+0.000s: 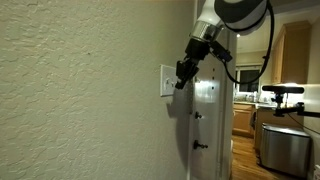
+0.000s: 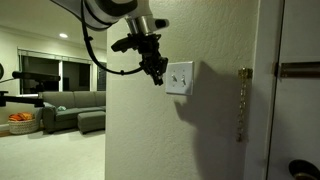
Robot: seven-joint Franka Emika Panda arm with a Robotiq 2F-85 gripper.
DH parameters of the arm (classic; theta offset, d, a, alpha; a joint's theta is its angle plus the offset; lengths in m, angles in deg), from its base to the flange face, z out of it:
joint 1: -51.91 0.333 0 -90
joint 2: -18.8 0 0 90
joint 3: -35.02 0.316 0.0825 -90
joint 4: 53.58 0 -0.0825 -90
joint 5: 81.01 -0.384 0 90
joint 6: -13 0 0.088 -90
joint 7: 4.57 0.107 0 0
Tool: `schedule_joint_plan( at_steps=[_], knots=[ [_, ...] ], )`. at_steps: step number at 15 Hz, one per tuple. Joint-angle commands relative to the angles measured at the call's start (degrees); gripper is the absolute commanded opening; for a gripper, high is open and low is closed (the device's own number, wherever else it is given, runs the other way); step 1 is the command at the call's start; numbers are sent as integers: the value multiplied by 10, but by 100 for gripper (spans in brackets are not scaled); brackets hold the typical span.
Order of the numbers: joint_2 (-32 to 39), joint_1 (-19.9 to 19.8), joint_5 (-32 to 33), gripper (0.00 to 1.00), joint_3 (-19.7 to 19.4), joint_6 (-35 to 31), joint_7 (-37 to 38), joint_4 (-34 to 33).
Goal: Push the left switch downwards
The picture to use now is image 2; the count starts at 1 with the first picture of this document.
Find woven white basket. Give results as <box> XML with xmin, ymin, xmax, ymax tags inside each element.
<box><xmin>7</xmin><ymin>118</ymin><xmax>40</xmax><ymax>136</ymax></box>

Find dark window with frame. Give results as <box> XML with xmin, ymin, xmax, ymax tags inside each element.
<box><xmin>17</xmin><ymin>48</ymin><xmax>108</xmax><ymax>95</ymax></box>

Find orange items in basket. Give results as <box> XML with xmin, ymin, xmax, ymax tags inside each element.
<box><xmin>8</xmin><ymin>112</ymin><xmax>35</xmax><ymax>122</ymax></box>

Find brass door hinge plate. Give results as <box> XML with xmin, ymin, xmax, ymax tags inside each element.
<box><xmin>272</xmin><ymin>61</ymin><xmax>320</xmax><ymax>80</ymax></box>

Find white door frame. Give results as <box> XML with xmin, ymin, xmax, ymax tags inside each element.
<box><xmin>243</xmin><ymin>0</ymin><xmax>286</xmax><ymax>180</ymax></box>

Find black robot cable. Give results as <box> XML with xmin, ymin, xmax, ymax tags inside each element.
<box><xmin>80</xmin><ymin>0</ymin><xmax>145</xmax><ymax>76</ymax></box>

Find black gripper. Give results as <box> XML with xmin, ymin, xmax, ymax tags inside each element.
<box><xmin>137</xmin><ymin>32</ymin><xmax>169</xmax><ymax>86</ymax></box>

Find white light switch plate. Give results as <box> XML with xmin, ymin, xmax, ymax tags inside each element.
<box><xmin>165</xmin><ymin>60</ymin><xmax>195</xmax><ymax>97</ymax></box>

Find grey sectional sofa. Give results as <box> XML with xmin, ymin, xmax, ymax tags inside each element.
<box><xmin>38</xmin><ymin>90</ymin><xmax>107</xmax><ymax>135</ymax></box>

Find brass door hinge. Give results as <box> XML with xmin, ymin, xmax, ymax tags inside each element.
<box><xmin>235</xmin><ymin>67</ymin><xmax>254</xmax><ymax>144</ymax></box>

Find white door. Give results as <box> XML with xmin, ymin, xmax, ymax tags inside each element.
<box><xmin>266</xmin><ymin>0</ymin><xmax>320</xmax><ymax>180</ymax></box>

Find grey ottoman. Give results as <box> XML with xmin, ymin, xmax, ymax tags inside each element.
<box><xmin>77</xmin><ymin>110</ymin><xmax>107</xmax><ymax>135</ymax></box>

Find dark round door knob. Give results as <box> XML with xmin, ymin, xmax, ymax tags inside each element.
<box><xmin>288</xmin><ymin>158</ymin><xmax>320</xmax><ymax>180</ymax></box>

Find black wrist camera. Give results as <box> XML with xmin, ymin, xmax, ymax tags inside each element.
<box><xmin>110</xmin><ymin>34</ymin><xmax>141</xmax><ymax>54</ymax></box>

